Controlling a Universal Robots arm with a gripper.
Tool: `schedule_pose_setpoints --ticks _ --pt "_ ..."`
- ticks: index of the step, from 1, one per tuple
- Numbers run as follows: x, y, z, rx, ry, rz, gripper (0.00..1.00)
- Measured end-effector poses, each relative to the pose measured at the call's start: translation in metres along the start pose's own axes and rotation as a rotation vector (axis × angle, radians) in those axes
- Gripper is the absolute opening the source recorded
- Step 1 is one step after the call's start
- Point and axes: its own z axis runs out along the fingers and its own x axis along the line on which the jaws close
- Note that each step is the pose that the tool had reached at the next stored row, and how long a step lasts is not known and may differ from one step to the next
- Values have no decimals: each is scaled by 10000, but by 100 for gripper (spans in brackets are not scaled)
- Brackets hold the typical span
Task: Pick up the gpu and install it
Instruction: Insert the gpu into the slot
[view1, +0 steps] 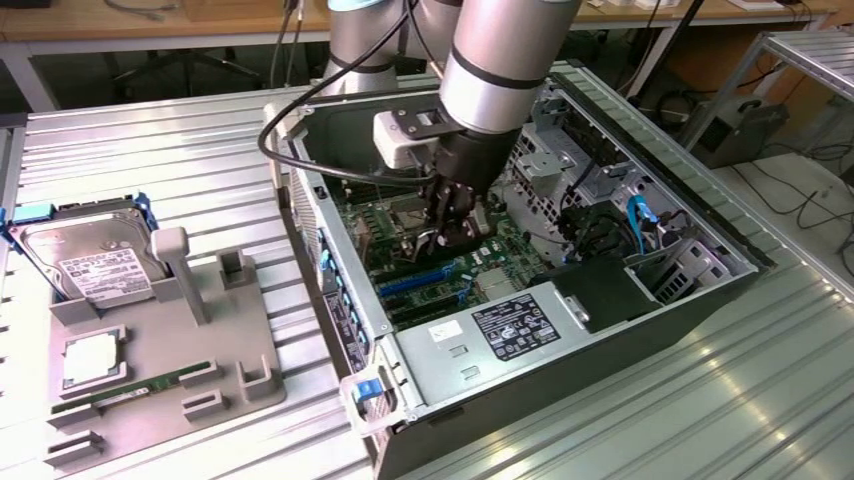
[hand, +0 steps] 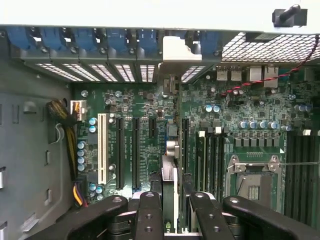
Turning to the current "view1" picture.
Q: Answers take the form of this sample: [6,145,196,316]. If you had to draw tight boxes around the grey cable on desk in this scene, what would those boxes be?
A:
[104,0,183,20]

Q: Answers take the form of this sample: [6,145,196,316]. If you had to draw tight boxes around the silver hard disk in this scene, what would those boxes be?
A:
[18,209,169,310]

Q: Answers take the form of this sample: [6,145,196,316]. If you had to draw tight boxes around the silver chipset heatsink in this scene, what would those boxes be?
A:
[476,269,529,300]

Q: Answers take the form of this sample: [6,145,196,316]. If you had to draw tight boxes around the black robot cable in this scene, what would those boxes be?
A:
[257,29,441,190]

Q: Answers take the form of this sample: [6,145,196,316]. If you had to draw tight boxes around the blue disk carrier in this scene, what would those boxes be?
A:
[0,188,160,254]

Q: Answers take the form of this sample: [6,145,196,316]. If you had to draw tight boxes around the open black PC case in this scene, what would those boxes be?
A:
[263,59,779,480]

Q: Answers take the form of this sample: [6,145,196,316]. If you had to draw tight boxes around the green motherboard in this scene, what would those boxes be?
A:
[336,179,555,331]

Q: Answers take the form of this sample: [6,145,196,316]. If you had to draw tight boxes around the black wire bundle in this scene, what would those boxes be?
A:
[558,204,630,262]

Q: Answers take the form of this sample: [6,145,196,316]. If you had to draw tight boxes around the silver drive cage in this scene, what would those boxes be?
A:
[503,82,635,251]

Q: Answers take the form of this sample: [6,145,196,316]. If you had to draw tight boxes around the blue SATA wire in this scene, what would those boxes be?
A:
[626,193,652,257]

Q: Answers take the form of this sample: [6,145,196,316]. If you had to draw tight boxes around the black floor cable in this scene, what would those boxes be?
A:
[731,143,854,224]

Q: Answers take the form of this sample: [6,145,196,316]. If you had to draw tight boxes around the hanging grey cables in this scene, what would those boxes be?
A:
[268,0,301,87]

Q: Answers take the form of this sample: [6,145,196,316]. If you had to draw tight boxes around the silver CPU chip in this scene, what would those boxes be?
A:
[62,335,129,390]

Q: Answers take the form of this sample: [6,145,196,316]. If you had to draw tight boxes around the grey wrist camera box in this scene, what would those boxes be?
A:
[371,108,444,169]

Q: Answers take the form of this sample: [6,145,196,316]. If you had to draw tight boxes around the blue expansion slot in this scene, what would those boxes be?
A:
[375,267,449,297]

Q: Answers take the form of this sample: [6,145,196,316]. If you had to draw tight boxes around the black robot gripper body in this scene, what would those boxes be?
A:
[425,128,519,195]

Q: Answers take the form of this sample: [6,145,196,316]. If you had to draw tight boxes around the green RAM stick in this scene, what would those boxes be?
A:
[52,360,209,414]

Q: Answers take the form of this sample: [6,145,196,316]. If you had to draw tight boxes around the black expansion slot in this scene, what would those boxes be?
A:
[385,294,465,324]

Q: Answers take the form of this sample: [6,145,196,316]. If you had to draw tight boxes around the metal slat table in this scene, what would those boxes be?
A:
[731,32,854,132]

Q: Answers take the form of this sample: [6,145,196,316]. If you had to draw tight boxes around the grey power supply unit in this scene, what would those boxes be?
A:
[392,279,592,409]

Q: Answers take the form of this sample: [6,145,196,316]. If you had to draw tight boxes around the wooden desk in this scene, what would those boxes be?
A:
[0,0,835,44]

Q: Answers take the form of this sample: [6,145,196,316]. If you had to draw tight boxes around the grey parts rack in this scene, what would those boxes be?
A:
[42,225,289,464]

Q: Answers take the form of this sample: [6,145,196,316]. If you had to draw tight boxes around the clear case handle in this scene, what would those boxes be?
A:
[337,364,405,439]

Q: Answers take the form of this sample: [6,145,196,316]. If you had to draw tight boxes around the coiled black cable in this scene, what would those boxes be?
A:
[656,92,696,126]

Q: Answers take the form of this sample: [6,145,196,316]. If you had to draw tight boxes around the CPU socket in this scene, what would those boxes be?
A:
[384,199,428,227]

